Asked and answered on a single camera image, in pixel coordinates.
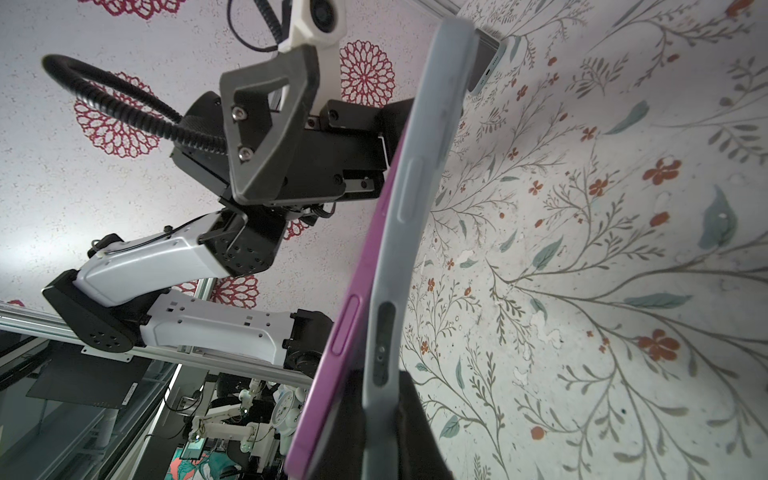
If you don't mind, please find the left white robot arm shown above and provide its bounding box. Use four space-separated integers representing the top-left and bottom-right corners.
42 46 412 377

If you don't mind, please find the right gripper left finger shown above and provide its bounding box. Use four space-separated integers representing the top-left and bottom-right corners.
307 371 365 480

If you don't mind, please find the left black corrugated cable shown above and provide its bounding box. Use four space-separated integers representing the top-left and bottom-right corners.
41 53 229 156

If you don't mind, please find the black phone far left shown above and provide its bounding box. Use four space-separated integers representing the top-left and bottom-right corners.
468 29 508 96

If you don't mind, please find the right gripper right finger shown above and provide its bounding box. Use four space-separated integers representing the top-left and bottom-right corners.
396 371 453 480

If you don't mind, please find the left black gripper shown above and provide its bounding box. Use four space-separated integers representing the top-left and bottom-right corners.
170 45 414 207

